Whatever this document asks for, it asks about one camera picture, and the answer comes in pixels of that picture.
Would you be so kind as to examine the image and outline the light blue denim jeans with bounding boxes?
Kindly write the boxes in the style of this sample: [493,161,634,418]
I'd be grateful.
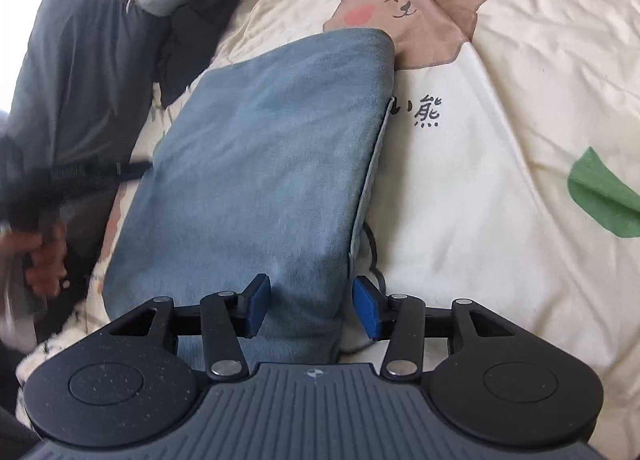
[102,28,395,365]

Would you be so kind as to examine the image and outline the person left hand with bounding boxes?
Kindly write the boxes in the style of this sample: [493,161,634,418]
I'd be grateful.
[1,223,67,298]

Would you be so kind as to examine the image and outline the dark grey duvet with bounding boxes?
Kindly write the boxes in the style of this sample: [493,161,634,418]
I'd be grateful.
[1,0,168,321]

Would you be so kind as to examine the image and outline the white fluffy spotted blanket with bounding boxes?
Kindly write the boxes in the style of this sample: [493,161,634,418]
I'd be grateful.
[14,308,97,431]

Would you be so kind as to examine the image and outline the black garment pile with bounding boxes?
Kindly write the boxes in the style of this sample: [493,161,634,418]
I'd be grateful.
[155,0,241,108]

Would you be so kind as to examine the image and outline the cream bear print bedsheet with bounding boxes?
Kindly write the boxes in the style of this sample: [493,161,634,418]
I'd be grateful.
[74,0,640,460]

